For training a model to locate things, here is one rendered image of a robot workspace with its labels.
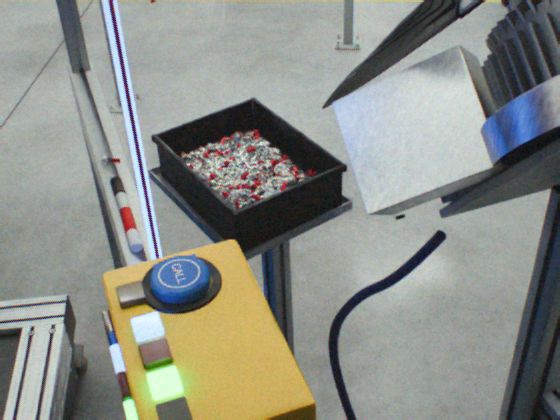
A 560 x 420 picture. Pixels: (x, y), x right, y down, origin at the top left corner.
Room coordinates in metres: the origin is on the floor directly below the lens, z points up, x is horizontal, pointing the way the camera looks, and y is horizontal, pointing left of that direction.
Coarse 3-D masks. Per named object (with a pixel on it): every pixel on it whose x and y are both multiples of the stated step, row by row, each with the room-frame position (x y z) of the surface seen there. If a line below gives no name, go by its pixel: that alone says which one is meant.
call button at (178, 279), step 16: (176, 256) 0.39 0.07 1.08; (192, 256) 0.39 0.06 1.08; (160, 272) 0.38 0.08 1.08; (176, 272) 0.37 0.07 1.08; (192, 272) 0.37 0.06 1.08; (208, 272) 0.37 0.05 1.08; (160, 288) 0.36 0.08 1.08; (176, 288) 0.36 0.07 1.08; (192, 288) 0.36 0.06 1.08; (208, 288) 0.37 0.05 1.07; (176, 304) 0.35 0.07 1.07
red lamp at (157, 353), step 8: (144, 344) 0.32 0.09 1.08; (152, 344) 0.32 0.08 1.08; (160, 344) 0.31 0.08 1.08; (144, 352) 0.31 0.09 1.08; (152, 352) 0.31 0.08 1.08; (160, 352) 0.31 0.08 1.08; (168, 352) 0.31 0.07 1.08; (144, 360) 0.30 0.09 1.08; (152, 360) 0.30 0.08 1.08; (160, 360) 0.30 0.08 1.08; (168, 360) 0.30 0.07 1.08; (144, 368) 0.30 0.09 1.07
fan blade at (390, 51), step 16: (432, 0) 0.85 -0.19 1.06; (448, 0) 0.81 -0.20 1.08; (416, 16) 0.86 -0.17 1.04; (432, 16) 0.81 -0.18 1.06; (448, 16) 0.78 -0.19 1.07; (400, 32) 0.87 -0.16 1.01; (416, 32) 0.82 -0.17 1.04; (432, 32) 0.79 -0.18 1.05; (384, 48) 0.87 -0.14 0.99; (400, 48) 0.82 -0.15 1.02; (416, 48) 0.79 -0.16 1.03; (368, 64) 0.86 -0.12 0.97; (384, 64) 0.82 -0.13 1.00; (352, 80) 0.86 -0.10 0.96; (368, 80) 0.81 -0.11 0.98; (336, 96) 0.84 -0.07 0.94
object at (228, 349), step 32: (224, 256) 0.40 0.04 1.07; (224, 288) 0.37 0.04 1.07; (256, 288) 0.37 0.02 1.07; (128, 320) 0.34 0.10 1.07; (160, 320) 0.34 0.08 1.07; (192, 320) 0.34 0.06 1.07; (224, 320) 0.34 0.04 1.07; (256, 320) 0.34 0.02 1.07; (128, 352) 0.31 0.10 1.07; (192, 352) 0.31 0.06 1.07; (224, 352) 0.31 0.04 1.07; (256, 352) 0.31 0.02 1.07; (288, 352) 0.31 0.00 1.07; (192, 384) 0.29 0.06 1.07; (224, 384) 0.29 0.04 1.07; (256, 384) 0.29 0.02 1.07; (288, 384) 0.28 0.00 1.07; (192, 416) 0.27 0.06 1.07; (224, 416) 0.26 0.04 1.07; (256, 416) 0.26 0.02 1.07; (288, 416) 0.27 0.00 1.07
